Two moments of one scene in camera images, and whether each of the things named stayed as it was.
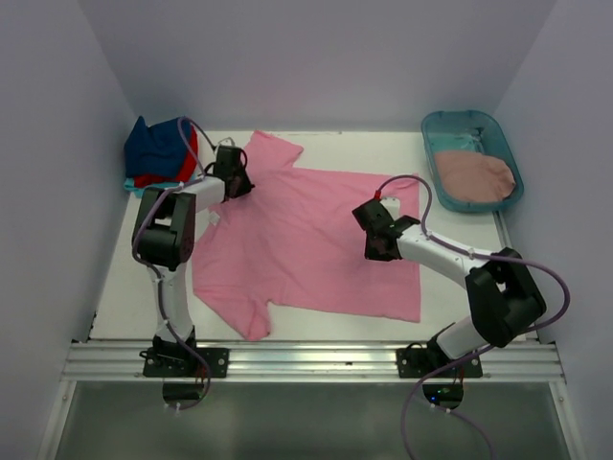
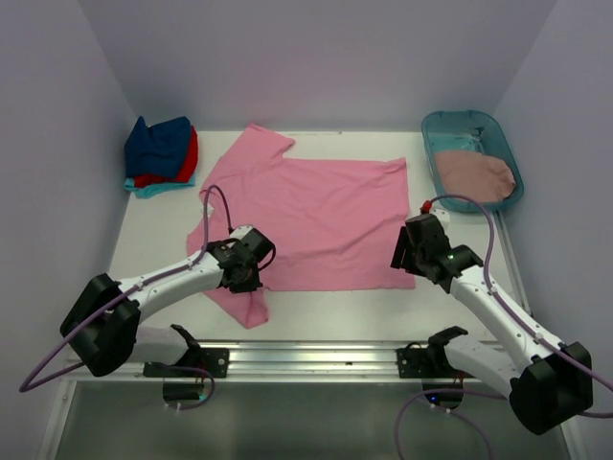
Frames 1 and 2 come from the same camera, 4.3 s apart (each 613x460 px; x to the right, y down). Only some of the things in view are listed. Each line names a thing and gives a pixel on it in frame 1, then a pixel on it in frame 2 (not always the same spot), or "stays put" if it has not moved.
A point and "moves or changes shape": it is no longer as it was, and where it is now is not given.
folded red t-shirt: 192,153 stays put
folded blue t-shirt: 157,149 stays put
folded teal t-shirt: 130,184 stays put
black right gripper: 372,254 -> 401,257
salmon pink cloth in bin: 470,176 stays put
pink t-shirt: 293,241 moves or changes shape
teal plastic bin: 469,131 stays put
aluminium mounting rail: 311,361 stays put
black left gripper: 246,186 -> 250,285
